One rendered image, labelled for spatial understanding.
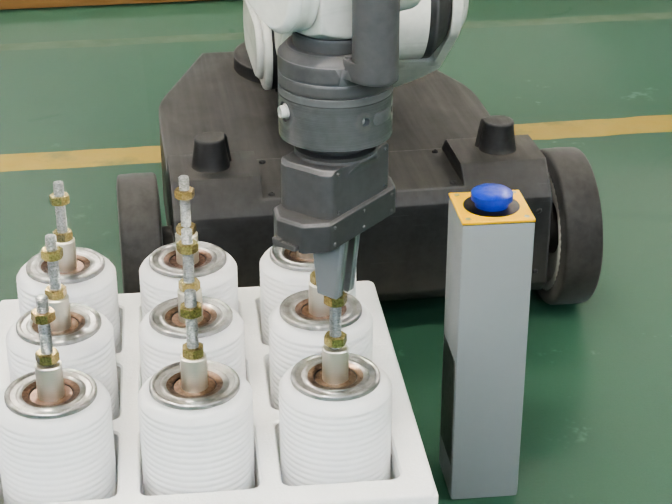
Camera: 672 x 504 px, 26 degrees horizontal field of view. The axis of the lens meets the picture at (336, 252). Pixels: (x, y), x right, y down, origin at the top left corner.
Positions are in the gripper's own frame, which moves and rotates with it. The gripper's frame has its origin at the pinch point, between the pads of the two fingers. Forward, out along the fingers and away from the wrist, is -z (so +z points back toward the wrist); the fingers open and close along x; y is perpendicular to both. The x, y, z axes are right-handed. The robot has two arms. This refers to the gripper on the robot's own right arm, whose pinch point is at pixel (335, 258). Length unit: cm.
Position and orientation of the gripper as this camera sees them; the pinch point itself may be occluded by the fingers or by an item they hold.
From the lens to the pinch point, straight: 117.6
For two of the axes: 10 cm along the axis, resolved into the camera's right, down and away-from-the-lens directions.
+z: 0.0, -9.0, -4.4
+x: 5.8, -3.6, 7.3
